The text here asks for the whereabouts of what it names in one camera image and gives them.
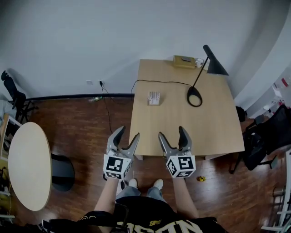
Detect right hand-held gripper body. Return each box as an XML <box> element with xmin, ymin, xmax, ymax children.
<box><xmin>165</xmin><ymin>149</ymin><xmax>197</xmax><ymax>179</ymax></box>

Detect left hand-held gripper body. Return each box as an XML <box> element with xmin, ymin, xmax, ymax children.
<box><xmin>103</xmin><ymin>149</ymin><xmax>135</xmax><ymax>180</ymax></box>

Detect small clear packet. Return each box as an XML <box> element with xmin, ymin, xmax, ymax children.
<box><xmin>147</xmin><ymin>91</ymin><xmax>162</xmax><ymax>106</ymax></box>

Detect person's left forearm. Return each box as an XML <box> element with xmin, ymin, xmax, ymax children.
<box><xmin>93</xmin><ymin>178</ymin><xmax>121</xmax><ymax>213</ymax></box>

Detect person's right forearm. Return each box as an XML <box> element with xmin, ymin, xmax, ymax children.
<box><xmin>172</xmin><ymin>176</ymin><xmax>200</xmax><ymax>219</ymax></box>

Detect square wooden table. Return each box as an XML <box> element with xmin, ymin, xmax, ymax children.
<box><xmin>129</xmin><ymin>59</ymin><xmax>246</xmax><ymax>161</ymax></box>

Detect person's right white shoe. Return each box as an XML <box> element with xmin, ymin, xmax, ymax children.
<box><xmin>152</xmin><ymin>179</ymin><xmax>165</xmax><ymax>190</ymax></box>

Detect person's blue jeans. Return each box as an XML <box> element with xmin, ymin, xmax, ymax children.
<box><xmin>115</xmin><ymin>185</ymin><xmax>167</xmax><ymax>203</ymax></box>

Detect black round table base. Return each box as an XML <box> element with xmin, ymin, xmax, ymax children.
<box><xmin>50</xmin><ymin>153</ymin><xmax>75</xmax><ymax>192</ymax></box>

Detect black backpack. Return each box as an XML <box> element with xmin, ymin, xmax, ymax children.
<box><xmin>235</xmin><ymin>106</ymin><xmax>247</xmax><ymax>122</ymax></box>

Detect person's black jersey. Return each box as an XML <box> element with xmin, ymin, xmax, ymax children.
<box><xmin>42</xmin><ymin>196</ymin><xmax>225</xmax><ymax>233</ymax></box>

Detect yellow wooden box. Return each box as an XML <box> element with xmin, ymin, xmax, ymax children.
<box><xmin>173</xmin><ymin>55</ymin><xmax>197</xmax><ymax>69</ymax></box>

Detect black mesh office chair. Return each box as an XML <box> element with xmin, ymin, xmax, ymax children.
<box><xmin>228</xmin><ymin>104</ymin><xmax>291</xmax><ymax>175</ymax></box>

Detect black desk lamp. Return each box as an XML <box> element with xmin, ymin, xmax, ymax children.
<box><xmin>186</xmin><ymin>45</ymin><xmax>230</xmax><ymax>108</ymax></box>

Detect round wooden table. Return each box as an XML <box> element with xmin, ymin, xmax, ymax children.
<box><xmin>8</xmin><ymin>122</ymin><xmax>53</xmax><ymax>212</ymax></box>

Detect white water dispenser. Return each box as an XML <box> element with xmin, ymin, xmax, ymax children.
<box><xmin>263</xmin><ymin>77</ymin><xmax>291</xmax><ymax>115</ymax></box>

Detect black swivel chair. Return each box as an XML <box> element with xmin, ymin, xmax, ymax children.
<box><xmin>1</xmin><ymin>70</ymin><xmax>40</xmax><ymax>124</ymax></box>

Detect row of white desks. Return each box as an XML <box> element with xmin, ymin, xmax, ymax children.
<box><xmin>261</xmin><ymin>150</ymin><xmax>291</xmax><ymax>233</ymax></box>

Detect black floor cable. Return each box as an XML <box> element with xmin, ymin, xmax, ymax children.
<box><xmin>100</xmin><ymin>83</ymin><xmax>115</xmax><ymax>135</ymax></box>

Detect black lamp cable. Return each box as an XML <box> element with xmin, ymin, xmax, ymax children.
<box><xmin>130</xmin><ymin>79</ymin><xmax>193</xmax><ymax>95</ymax></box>

